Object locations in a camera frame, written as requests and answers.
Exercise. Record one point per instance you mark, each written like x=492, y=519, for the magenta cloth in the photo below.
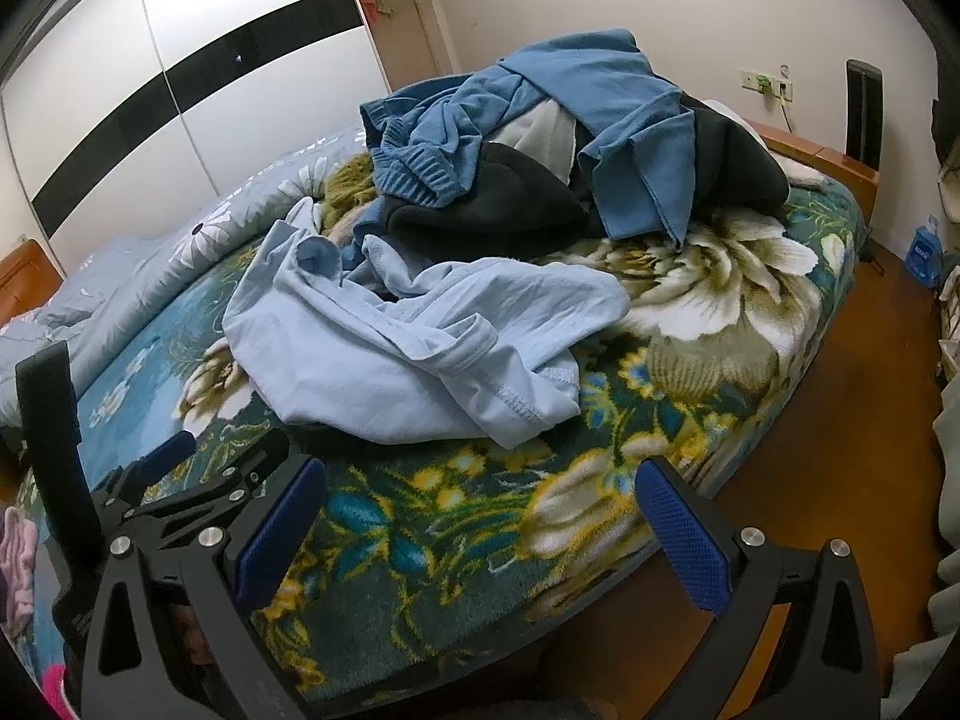
x=56, y=686

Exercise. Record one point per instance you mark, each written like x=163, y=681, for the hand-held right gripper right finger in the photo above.
x=686, y=540

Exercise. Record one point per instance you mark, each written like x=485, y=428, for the pink cloth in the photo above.
x=16, y=555

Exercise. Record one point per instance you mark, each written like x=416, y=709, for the blue sweatshirt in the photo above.
x=600, y=82

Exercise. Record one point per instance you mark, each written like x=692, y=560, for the wall socket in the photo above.
x=765, y=81

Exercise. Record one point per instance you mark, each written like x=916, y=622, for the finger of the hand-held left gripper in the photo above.
x=171, y=454
x=251, y=469

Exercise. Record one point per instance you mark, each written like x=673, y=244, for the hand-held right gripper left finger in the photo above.
x=281, y=532

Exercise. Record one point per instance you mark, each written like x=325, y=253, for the white cloth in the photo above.
x=532, y=131

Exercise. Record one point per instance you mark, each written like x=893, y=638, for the pale blue floral duvet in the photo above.
x=150, y=255

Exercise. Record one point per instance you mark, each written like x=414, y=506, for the beige door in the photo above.
x=405, y=22

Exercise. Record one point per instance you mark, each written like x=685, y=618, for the blue bottle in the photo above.
x=925, y=251

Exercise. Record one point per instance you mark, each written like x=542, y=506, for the black chair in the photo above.
x=862, y=112

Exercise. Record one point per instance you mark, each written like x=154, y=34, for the light blue shirt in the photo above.
x=360, y=345

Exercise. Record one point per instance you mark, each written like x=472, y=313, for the dark grey fleece garment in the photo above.
x=517, y=195

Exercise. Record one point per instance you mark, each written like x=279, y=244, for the pale grey cloth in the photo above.
x=945, y=615

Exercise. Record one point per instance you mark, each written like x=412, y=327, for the white wardrobe with black stripe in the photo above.
x=97, y=90

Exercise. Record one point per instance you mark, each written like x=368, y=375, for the wooden headboard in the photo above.
x=30, y=277

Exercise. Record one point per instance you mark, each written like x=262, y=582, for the olive green cloth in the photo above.
x=349, y=180

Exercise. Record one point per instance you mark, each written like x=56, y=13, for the wooden bed footboard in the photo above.
x=847, y=172

